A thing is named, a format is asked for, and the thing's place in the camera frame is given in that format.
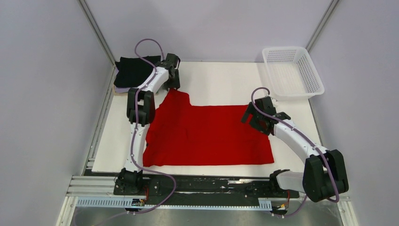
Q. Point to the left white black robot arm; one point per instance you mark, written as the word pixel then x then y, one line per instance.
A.
pixel 140 113

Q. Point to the white slotted cable duct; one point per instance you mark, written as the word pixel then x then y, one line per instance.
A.
pixel 132 203

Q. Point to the folded black t shirt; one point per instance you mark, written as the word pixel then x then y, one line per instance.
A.
pixel 132 72

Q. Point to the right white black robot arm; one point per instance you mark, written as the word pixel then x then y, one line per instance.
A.
pixel 324 175

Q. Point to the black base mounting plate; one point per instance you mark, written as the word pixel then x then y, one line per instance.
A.
pixel 203 199

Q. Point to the white plastic basket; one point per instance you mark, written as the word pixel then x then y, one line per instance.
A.
pixel 292 73

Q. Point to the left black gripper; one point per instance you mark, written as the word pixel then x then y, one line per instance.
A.
pixel 175 84

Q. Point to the red t shirt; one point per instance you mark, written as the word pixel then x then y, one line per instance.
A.
pixel 186 135

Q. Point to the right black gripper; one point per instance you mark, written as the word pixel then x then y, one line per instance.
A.
pixel 249 110

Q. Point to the aluminium frame rail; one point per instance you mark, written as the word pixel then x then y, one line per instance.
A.
pixel 93 185

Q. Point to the folded lavender t shirt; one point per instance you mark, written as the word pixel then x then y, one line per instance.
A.
pixel 120 91

